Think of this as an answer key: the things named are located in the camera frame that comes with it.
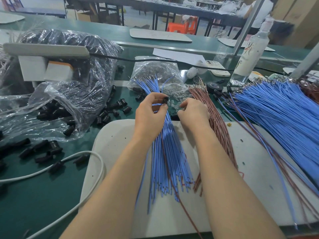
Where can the person's right hand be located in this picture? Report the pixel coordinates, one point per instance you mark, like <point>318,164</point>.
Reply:
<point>194,116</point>

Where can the white paper sheet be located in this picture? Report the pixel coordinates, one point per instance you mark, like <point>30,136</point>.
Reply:
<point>177,56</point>

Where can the person's right forearm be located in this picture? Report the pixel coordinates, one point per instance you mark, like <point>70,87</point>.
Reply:
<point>237,191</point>

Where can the short metal frame post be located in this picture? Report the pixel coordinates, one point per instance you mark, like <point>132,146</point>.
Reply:
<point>303,62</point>

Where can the person's left forearm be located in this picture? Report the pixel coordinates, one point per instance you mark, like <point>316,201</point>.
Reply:
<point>107,196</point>

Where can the pile of black plastic caps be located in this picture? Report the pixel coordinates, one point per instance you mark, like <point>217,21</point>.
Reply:
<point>40,146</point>

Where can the white power strip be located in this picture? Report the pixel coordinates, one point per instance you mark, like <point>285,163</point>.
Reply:
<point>46,49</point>

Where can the orange plastic stool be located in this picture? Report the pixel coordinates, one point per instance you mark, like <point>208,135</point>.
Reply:
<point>183,25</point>

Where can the large clear plastic bag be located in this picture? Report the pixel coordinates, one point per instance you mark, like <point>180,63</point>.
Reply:
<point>92,74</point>

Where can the white work board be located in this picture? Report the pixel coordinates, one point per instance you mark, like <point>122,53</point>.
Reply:
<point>254,206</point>

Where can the white computer mouse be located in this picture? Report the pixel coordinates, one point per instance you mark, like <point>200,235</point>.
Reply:
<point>191,73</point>

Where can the white flat device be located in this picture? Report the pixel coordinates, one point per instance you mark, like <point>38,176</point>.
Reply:
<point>214,68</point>

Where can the white flat tray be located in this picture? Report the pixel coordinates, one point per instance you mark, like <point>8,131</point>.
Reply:
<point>160,35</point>
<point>11,18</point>
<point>228,43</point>

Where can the small clear plastic bag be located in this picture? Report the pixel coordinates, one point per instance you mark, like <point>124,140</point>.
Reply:
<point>154,71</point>

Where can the white orange charger adapter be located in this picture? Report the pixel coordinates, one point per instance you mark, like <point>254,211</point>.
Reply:
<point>58,71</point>

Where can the small black connector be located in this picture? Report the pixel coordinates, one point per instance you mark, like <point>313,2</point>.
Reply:
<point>165,100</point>

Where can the blue table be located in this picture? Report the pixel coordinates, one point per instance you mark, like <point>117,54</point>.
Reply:
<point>37,6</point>

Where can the long black-frame table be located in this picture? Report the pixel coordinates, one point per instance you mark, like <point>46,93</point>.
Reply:
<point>149,5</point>

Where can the white spray bottle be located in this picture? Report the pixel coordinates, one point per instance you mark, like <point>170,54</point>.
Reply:
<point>250,53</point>

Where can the white paper stack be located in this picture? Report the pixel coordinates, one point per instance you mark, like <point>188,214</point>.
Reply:
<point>289,71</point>

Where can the slanted metal frame post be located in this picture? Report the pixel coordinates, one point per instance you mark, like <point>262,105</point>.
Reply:
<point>248,24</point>

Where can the black tape roll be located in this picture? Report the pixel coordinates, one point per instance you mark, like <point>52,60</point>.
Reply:
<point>213,87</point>

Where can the cardboard boxes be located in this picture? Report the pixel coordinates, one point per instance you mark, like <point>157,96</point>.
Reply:
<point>296,16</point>

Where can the person's left hand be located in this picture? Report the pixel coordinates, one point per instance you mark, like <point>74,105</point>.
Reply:
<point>149,119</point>

